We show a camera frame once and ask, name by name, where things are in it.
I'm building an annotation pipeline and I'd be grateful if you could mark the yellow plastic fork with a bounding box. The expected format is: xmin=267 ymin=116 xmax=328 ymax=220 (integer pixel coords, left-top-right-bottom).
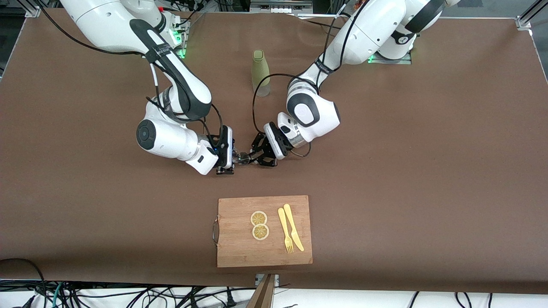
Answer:
xmin=277 ymin=207 xmax=295 ymax=254

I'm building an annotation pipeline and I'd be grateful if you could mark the green sleeved glass bottle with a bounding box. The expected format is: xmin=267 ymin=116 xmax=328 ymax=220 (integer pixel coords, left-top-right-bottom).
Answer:
xmin=251 ymin=50 xmax=271 ymax=97

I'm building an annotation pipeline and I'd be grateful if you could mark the wooden cutting board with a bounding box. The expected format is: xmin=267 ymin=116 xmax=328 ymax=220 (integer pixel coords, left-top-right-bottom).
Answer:
xmin=213 ymin=195 xmax=313 ymax=268

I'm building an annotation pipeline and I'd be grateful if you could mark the yellow plastic knife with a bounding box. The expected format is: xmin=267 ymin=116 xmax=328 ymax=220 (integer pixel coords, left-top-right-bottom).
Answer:
xmin=283 ymin=204 xmax=305 ymax=252

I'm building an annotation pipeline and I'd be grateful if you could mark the brown table cover sheet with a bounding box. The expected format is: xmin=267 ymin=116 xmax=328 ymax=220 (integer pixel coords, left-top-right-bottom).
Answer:
xmin=0 ymin=8 xmax=548 ymax=296

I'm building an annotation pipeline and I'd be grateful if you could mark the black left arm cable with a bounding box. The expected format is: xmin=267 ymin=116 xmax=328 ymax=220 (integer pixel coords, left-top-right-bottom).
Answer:
xmin=252 ymin=0 xmax=369 ymax=157

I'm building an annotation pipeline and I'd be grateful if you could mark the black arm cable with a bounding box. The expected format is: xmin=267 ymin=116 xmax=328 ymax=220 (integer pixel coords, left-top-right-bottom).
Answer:
xmin=252 ymin=0 xmax=369 ymax=157
xmin=36 ymin=4 xmax=225 ymax=142

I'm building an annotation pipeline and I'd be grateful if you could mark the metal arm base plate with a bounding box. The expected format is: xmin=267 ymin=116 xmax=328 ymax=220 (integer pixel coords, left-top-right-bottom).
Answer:
xmin=169 ymin=19 xmax=189 ymax=59
xmin=368 ymin=51 xmax=412 ymax=65

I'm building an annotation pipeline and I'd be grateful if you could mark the wooden post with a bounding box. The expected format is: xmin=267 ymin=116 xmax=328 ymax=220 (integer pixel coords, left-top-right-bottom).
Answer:
xmin=246 ymin=274 xmax=280 ymax=308

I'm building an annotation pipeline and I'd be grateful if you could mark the black base power cable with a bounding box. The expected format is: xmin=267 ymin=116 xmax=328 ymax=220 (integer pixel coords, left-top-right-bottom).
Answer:
xmin=298 ymin=16 xmax=339 ymax=31

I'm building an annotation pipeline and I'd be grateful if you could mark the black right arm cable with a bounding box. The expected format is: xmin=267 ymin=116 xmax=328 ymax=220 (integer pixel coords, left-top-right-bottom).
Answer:
xmin=36 ymin=4 xmax=225 ymax=142

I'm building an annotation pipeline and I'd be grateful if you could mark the thick black floor cable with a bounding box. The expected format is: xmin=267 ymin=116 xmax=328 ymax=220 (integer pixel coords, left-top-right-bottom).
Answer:
xmin=0 ymin=258 xmax=48 ymax=308

